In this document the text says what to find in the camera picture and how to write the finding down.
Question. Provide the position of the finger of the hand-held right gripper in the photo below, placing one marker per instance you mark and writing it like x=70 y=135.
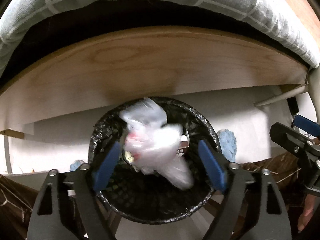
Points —
x=303 y=125
x=287 y=137

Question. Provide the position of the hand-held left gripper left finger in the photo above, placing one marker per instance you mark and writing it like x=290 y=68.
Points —
x=107 y=162

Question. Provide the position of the clear plastic bag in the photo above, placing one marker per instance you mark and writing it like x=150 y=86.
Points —
x=155 y=145

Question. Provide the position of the bin with black liner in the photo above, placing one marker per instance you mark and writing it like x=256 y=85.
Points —
x=150 y=205

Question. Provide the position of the person's right hand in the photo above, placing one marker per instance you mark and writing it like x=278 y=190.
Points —
x=308 y=210

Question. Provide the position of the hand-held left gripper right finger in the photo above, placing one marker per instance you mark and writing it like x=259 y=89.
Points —
x=212 y=165

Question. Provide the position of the wooden bed frame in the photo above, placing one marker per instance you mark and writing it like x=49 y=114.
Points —
x=125 y=65

